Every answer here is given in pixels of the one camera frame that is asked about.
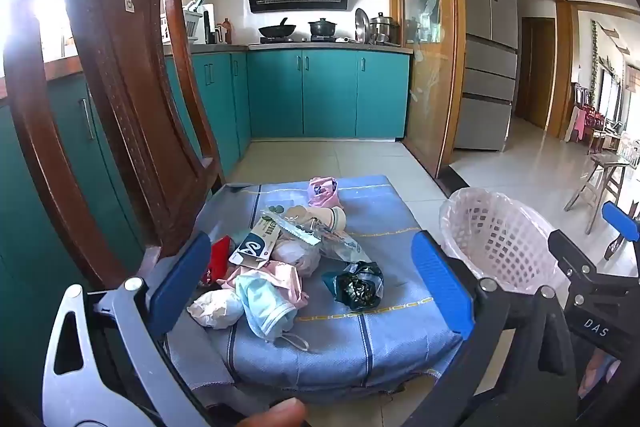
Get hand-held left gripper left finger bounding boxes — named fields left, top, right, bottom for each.
left=42, top=231, right=213, bottom=427

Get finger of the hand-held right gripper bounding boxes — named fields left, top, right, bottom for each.
left=547, top=231, right=640, bottom=288
left=601, top=201, right=640, bottom=260

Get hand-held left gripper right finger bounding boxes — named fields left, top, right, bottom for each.
left=400, top=231, right=581, bottom=427

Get red gold wrapper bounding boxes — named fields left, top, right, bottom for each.
left=202, top=236, right=236, bottom=285

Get white tissue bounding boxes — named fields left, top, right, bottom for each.
left=187, top=289, right=244, bottom=330

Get white plastic mesh basket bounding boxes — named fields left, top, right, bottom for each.
left=439, top=187, right=571, bottom=295

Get blue white logo card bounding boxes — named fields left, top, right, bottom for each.
left=229, top=229, right=273, bottom=269

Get dark green wrapper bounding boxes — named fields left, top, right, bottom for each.
left=321, top=259, right=385, bottom=312

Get blue face mask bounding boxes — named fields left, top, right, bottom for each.
left=235, top=274, right=312, bottom=353

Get large pink plastic bag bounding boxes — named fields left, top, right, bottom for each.
left=220, top=259, right=311, bottom=309

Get clear printed wrapper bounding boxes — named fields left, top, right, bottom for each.
left=315, top=227, right=373, bottom=265

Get clear plastic bag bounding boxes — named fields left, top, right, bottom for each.
left=272, top=239, right=322, bottom=279

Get striped paper cup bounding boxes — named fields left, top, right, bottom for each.
left=287, top=206, right=347, bottom=234

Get small pink plastic bag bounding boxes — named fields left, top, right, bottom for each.
left=307, top=177, right=342, bottom=208

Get person's right hand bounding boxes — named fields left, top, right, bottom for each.
left=577, top=352, right=623, bottom=400

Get person's left hand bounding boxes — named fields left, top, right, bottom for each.
left=240, top=398, right=308, bottom=427

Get wooden stool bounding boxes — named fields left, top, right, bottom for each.
left=564, top=152, right=632, bottom=235

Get clear plastic bin liner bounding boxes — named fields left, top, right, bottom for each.
left=439, top=187, right=571, bottom=295

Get pink plastic chairs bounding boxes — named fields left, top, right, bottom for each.
left=565, top=104, right=601, bottom=144

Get blue checked cloth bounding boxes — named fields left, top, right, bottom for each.
left=165, top=174, right=463, bottom=408

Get brown wooden door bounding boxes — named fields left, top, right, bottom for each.
left=515, top=17, right=557, bottom=131

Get carved wooden chair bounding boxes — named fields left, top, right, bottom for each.
left=2, top=0, right=226, bottom=293

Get silver refrigerator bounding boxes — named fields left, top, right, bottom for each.
left=452, top=0, right=519, bottom=152

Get wood framed glass door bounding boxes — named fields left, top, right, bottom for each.
left=387, top=0, right=467, bottom=180

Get white kitchen appliance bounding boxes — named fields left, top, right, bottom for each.
left=202, top=4, right=216, bottom=44

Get white dish rack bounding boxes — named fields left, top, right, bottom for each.
left=182, top=0, right=208, bottom=44

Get grey kitchen countertop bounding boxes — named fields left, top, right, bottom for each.
left=165, top=42, right=415, bottom=56

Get stainless steel stockpot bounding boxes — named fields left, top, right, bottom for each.
left=370, top=13, right=401, bottom=46

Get black wok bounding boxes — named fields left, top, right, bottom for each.
left=258, top=18, right=297, bottom=39

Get gas stove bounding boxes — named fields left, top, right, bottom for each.
left=259, top=36, right=346, bottom=46

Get steel pot lid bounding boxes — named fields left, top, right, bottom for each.
left=355, top=8, right=372, bottom=44

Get black cooking pot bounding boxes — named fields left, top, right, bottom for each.
left=308, top=18, right=341, bottom=38

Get green wall garland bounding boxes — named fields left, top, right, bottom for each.
left=589, top=19, right=599, bottom=105

